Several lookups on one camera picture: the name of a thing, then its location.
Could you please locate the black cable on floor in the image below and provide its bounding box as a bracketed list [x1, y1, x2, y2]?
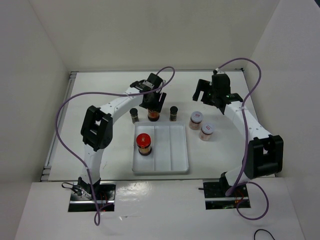
[254, 228, 276, 240]

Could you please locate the red lid sauce jar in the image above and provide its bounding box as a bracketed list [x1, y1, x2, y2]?
[136, 133, 152, 156]
[147, 109, 160, 122]

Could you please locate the white divided tray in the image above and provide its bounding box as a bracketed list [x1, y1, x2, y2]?
[132, 121, 189, 176]

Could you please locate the white lid spice jar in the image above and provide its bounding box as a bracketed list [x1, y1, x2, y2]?
[199, 122, 215, 141]
[189, 111, 204, 130]

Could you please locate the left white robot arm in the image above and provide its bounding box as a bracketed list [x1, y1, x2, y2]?
[78, 73, 166, 200]

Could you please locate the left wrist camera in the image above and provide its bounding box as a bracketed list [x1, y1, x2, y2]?
[129, 80, 155, 93]

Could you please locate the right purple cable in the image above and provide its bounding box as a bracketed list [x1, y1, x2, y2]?
[214, 57, 270, 221]

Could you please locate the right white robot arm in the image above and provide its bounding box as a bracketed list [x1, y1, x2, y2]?
[192, 73, 284, 197]

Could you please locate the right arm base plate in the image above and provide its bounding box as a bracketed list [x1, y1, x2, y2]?
[198, 179, 251, 210]

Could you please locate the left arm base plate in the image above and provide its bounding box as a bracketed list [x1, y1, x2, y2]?
[61, 182, 116, 213]

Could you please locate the black lid pepper bottle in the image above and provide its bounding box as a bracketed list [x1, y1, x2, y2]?
[129, 108, 139, 124]
[169, 106, 178, 122]

